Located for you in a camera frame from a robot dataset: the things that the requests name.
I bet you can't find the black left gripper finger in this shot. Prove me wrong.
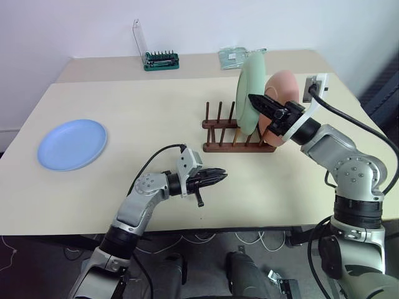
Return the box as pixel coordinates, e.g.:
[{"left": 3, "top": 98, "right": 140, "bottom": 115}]
[
  {"left": 201, "top": 174, "right": 229, "bottom": 188},
  {"left": 201, "top": 168, "right": 227, "bottom": 179}
]

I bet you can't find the wooden dish rack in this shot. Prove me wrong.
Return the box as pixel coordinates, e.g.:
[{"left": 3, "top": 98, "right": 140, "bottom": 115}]
[{"left": 201, "top": 100, "right": 277, "bottom": 154}]

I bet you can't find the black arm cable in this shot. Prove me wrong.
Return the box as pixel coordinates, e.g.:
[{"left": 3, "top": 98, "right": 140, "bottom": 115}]
[
  {"left": 128, "top": 143, "right": 188, "bottom": 196},
  {"left": 307, "top": 83, "right": 396, "bottom": 196}
]

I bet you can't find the black table frame bracket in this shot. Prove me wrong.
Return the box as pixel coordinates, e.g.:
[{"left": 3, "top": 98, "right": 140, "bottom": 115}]
[{"left": 286, "top": 226, "right": 316, "bottom": 249}]

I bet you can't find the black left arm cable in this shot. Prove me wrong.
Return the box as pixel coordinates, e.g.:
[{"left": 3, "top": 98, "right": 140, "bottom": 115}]
[{"left": 128, "top": 143, "right": 188, "bottom": 196}]

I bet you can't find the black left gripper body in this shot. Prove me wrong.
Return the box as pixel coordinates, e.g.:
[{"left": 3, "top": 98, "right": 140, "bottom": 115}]
[{"left": 185, "top": 169, "right": 209, "bottom": 208}]

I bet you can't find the black ribbed panel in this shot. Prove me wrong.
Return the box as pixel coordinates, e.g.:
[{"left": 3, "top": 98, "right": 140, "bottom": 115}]
[{"left": 358, "top": 54, "right": 399, "bottom": 136}]

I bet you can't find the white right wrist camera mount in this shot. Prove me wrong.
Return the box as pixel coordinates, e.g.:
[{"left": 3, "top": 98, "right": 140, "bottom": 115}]
[{"left": 282, "top": 73, "right": 330, "bottom": 141}]

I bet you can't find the white floor cable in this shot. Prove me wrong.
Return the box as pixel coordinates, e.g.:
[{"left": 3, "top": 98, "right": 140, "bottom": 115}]
[{"left": 179, "top": 229, "right": 286, "bottom": 252}]

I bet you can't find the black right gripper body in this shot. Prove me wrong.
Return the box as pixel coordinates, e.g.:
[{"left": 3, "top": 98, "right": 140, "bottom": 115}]
[{"left": 267, "top": 101, "right": 307, "bottom": 136}]

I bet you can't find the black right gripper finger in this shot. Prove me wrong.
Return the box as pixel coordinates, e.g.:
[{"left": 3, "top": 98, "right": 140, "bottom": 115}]
[
  {"left": 264, "top": 94, "right": 290, "bottom": 112},
  {"left": 248, "top": 93, "right": 283, "bottom": 121}
]

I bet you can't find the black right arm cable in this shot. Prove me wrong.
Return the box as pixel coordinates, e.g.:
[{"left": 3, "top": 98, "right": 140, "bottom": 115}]
[{"left": 307, "top": 83, "right": 396, "bottom": 196}]

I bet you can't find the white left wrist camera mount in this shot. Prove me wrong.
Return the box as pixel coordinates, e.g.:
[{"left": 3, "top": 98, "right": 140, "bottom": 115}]
[{"left": 176, "top": 148, "right": 203, "bottom": 199}]

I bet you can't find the black robot torso cable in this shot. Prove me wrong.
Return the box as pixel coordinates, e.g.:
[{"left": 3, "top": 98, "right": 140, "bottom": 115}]
[{"left": 307, "top": 216, "right": 337, "bottom": 299}]

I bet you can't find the blue plate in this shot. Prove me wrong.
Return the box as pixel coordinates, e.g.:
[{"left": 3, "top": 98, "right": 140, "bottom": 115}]
[{"left": 37, "top": 119, "right": 108, "bottom": 173}]

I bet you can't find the clear plastic bag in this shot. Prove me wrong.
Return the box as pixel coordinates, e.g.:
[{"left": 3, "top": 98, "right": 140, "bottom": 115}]
[{"left": 218, "top": 46, "right": 268, "bottom": 70}]

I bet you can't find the green plate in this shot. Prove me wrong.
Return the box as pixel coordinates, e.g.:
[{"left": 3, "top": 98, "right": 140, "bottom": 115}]
[{"left": 234, "top": 51, "right": 267, "bottom": 136}]

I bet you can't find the dark rounded shape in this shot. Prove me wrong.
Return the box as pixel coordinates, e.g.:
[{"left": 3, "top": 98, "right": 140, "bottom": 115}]
[{"left": 225, "top": 250, "right": 271, "bottom": 299}]

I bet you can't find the green screwdriver bit case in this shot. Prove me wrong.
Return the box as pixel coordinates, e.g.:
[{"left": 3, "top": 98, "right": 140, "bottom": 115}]
[{"left": 133, "top": 19, "right": 181, "bottom": 72}]

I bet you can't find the pink plate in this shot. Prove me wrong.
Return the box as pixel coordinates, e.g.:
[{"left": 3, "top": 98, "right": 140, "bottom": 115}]
[{"left": 259, "top": 70, "right": 301, "bottom": 148}]

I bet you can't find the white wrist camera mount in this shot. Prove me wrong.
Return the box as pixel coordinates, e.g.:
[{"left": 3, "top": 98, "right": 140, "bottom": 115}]
[
  {"left": 282, "top": 73, "right": 330, "bottom": 141},
  {"left": 176, "top": 148, "right": 203, "bottom": 199}
]

